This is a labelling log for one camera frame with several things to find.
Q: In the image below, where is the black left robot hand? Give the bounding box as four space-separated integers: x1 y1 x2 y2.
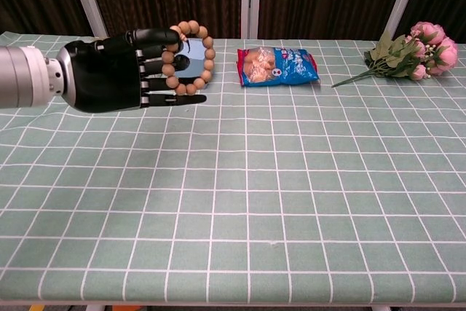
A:
56 28 208 114

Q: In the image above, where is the wooden bead bracelet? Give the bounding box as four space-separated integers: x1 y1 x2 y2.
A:
161 20 216 95

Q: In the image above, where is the light blue foam cube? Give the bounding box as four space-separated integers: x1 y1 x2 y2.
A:
173 38 214 90

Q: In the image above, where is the blue snack bag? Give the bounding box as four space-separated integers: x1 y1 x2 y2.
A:
237 45 320 87

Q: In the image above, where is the green checked tablecloth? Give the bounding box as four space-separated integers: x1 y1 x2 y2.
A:
0 31 466 307

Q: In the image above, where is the pink artificial flower bouquet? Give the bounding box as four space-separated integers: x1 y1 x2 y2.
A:
331 21 459 88

